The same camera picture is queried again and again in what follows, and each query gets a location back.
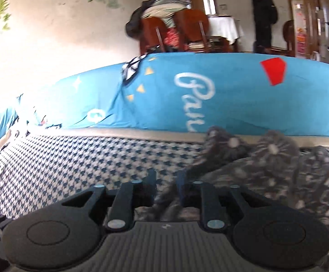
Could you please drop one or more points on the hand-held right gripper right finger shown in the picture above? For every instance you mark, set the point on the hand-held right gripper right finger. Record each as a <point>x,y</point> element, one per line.
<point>181,185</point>

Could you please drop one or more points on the white-clothed table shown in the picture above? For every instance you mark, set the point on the white-clothed table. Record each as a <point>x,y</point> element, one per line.
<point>225,28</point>

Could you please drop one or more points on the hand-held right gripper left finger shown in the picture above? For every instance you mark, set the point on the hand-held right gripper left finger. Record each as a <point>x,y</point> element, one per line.
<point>152,184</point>

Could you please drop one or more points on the brown wooden chair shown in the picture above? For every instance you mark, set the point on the brown wooden chair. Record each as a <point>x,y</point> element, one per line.
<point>191,25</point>
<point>151,34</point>

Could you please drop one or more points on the houndstooth woven mat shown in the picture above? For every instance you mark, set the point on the houndstooth woven mat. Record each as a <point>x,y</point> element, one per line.
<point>68,164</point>

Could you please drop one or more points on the red patterned cloth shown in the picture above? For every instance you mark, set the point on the red patterned cloth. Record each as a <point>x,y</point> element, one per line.
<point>171,37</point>

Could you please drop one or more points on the pile of clothes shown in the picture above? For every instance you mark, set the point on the pile of clothes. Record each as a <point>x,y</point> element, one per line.
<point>158,5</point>

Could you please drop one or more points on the blue printed quilt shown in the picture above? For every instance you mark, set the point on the blue printed quilt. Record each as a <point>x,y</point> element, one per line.
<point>238,104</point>

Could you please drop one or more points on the grey doodle-print fleece jacket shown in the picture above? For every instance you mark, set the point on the grey doodle-print fleece jacket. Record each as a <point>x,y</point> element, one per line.
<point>266,175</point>

